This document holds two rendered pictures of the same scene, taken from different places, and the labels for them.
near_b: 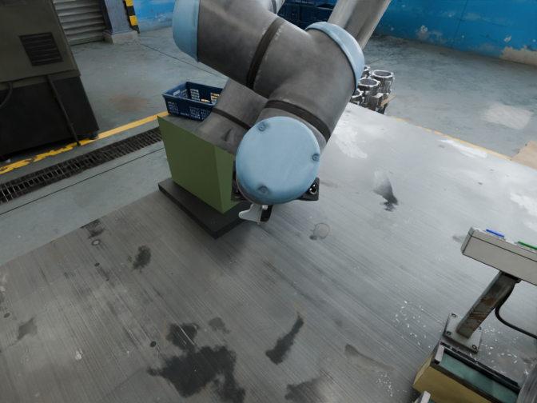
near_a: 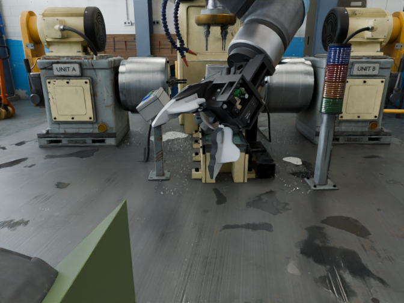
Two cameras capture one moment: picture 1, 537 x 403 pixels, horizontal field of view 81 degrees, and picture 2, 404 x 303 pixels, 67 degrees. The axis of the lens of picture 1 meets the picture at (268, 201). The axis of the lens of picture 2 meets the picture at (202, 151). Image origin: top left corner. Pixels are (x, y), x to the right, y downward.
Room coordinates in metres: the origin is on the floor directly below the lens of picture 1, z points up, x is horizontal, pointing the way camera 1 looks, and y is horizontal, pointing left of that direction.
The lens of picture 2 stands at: (0.80, 0.40, 1.21)
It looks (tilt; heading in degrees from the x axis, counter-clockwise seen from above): 19 degrees down; 233
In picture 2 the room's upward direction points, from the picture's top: straight up
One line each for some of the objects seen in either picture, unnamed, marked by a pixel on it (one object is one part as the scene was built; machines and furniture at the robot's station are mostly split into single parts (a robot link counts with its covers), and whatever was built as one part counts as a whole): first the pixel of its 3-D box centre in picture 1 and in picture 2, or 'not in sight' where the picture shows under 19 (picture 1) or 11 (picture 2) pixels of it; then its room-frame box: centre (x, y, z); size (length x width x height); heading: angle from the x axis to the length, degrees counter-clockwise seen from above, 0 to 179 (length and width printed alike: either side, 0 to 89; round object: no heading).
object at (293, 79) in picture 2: not in sight; (288, 85); (-0.36, -0.49, 1.04); 0.41 x 0.25 x 0.25; 144
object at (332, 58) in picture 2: not in sight; (338, 55); (-0.02, -0.07, 1.19); 0.06 x 0.06 x 0.04
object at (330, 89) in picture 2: not in sight; (333, 88); (-0.02, -0.07, 1.10); 0.06 x 0.06 x 0.04
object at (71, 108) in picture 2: not in sight; (84, 98); (0.39, -1.04, 0.99); 0.35 x 0.31 x 0.37; 144
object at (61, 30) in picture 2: not in sight; (67, 59); (0.44, -1.03, 1.16); 0.33 x 0.26 x 0.42; 144
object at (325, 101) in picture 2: not in sight; (331, 104); (-0.02, -0.07, 1.05); 0.06 x 0.06 x 0.04
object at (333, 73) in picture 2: not in sight; (336, 72); (-0.02, -0.07, 1.14); 0.06 x 0.06 x 0.04
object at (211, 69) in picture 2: not in sight; (220, 75); (0.06, -0.47, 1.11); 0.12 x 0.11 x 0.07; 54
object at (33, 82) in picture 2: not in sight; (38, 82); (0.56, -1.03, 1.07); 0.08 x 0.07 x 0.20; 54
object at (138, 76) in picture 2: not in sight; (136, 86); (0.19, -0.89, 1.04); 0.37 x 0.25 x 0.25; 144
